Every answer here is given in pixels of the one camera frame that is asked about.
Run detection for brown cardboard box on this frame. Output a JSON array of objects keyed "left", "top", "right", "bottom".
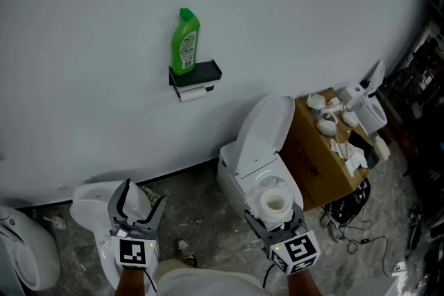
[{"left": 277, "top": 87, "right": 370, "bottom": 214}]

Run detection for person's sneaker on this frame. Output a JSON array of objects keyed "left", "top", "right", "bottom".
[{"left": 175, "top": 237, "right": 198, "bottom": 268}]

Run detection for white toilet with raised lid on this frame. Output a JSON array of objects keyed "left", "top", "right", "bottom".
[{"left": 216, "top": 95, "right": 305, "bottom": 219}]

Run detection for black toilet paper holder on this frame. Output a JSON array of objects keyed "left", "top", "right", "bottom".
[{"left": 168, "top": 59, "right": 223, "bottom": 98}]

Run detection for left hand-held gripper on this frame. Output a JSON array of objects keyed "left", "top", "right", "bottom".
[{"left": 108, "top": 178, "right": 167, "bottom": 270}]

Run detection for black cluttered rack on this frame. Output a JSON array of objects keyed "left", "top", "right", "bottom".
[{"left": 379, "top": 20, "right": 444, "bottom": 184}]

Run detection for white toilet brush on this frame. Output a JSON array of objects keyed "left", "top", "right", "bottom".
[{"left": 40, "top": 214, "right": 67, "bottom": 230}]

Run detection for person's left forearm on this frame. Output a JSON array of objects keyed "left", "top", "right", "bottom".
[{"left": 116, "top": 265, "right": 149, "bottom": 296}]

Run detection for white oval wrapped part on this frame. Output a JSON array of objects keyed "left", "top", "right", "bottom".
[{"left": 342, "top": 110, "right": 360, "bottom": 128}]

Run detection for patterned paper package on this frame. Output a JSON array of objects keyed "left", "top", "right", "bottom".
[{"left": 139, "top": 185, "right": 166, "bottom": 211}]

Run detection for small white plastic box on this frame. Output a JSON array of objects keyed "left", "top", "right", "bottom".
[{"left": 373, "top": 136, "right": 392, "bottom": 163}]

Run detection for white round wrapped part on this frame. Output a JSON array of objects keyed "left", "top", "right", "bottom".
[{"left": 317, "top": 114, "right": 338, "bottom": 137}]

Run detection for tangle of black cables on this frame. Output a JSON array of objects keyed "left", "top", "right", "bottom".
[{"left": 321, "top": 195, "right": 391, "bottom": 277}]

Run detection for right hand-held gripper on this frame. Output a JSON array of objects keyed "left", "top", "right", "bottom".
[{"left": 244, "top": 203, "right": 321, "bottom": 275}]

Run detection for person's beige shorts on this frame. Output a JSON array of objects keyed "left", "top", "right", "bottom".
[{"left": 152, "top": 259, "right": 278, "bottom": 296}]

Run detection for green cleaner bottle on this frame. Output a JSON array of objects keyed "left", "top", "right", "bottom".
[{"left": 170, "top": 7, "right": 201, "bottom": 76}]

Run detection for crumpled white paper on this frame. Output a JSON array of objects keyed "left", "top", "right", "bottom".
[{"left": 329, "top": 138, "right": 368, "bottom": 177}]

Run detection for black cloth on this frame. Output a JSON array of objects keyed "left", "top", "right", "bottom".
[{"left": 346, "top": 130, "right": 374, "bottom": 157}]

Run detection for white wrapped fitting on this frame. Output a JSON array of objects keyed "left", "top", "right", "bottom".
[{"left": 307, "top": 92, "right": 326, "bottom": 110}]

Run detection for small white toilet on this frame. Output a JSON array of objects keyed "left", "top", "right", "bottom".
[{"left": 338, "top": 60, "right": 389, "bottom": 134}]

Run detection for white toilet with closed lid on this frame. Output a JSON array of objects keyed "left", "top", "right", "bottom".
[{"left": 70, "top": 178, "right": 166, "bottom": 290}]

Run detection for person's right forearm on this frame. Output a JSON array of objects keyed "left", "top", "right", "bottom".
[{"left": 286, "top": 268, "right": 323, "bottom": 296}]

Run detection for white plastic pipe fitting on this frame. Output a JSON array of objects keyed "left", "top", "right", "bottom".
[{"left": 317, "top": 103, "right": 348, "bottom": 116}]

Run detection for black device with white marks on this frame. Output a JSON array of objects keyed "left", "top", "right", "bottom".
[{"left": 353, "top": 180, "right": 373, "bottom": 206}]

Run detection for new thick toilet paper roll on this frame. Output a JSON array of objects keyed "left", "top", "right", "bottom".
[{"left": 244, "top": 183, "right": 296, "bottom": 232}]

